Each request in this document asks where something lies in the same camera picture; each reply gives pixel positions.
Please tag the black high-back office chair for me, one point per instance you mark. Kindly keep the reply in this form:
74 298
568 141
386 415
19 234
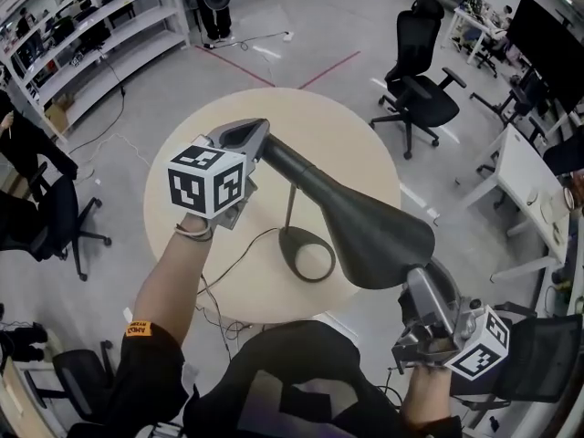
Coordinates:
417 94

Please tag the person's black top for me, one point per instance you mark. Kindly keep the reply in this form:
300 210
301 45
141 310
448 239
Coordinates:
296 381

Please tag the black desk lamp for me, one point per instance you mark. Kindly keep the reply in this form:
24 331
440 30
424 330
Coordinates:
365 226

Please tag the person's left forearm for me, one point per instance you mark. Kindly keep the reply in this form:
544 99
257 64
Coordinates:
171 281

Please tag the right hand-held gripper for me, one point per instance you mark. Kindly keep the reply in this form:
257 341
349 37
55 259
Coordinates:
474 342

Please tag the cardboard box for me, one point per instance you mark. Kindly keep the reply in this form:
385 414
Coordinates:
58 112

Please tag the large black monitor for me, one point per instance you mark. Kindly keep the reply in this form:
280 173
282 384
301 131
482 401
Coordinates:
547 48

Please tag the white desk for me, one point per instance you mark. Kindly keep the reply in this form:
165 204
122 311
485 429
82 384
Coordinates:
524 176
470 21

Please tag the person's right forearm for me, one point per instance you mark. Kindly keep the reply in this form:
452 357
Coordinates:
426 395

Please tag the white power strip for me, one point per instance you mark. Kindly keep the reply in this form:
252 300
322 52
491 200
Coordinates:
287 37

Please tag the white storage shelf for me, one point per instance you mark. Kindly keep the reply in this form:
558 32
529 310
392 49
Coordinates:
132 25

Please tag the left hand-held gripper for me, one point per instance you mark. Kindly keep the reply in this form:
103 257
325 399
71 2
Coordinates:
205 185

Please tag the black mesh office chair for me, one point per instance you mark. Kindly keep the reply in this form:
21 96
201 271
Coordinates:
534 358

